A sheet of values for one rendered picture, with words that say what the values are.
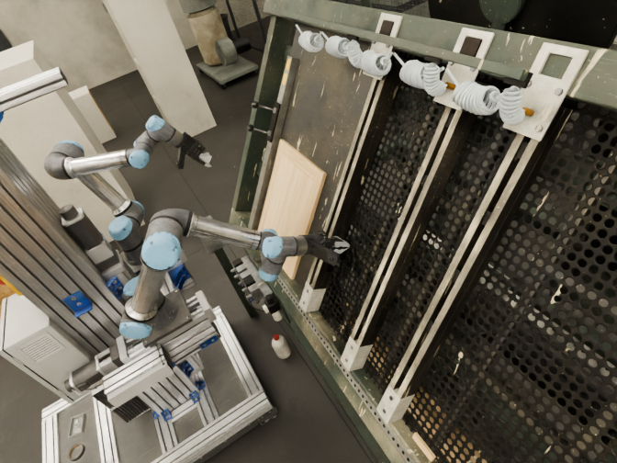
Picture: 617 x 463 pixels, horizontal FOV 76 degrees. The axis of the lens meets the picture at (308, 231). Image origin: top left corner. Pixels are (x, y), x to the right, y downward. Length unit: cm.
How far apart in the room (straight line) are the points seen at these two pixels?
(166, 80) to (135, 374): 430
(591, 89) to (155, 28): 499
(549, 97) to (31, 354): 200
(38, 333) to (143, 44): 413
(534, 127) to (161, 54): 495
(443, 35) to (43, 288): 168
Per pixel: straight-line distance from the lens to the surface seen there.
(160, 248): 136
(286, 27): 229
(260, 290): 220
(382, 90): 145
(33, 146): 415
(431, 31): 131
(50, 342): 203
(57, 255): 182
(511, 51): 113
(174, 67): 564
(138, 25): 550
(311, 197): 180
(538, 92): 106
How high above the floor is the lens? 233
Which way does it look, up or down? 41 degrees down
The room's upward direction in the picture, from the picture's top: 17 degrees counter-clockwise
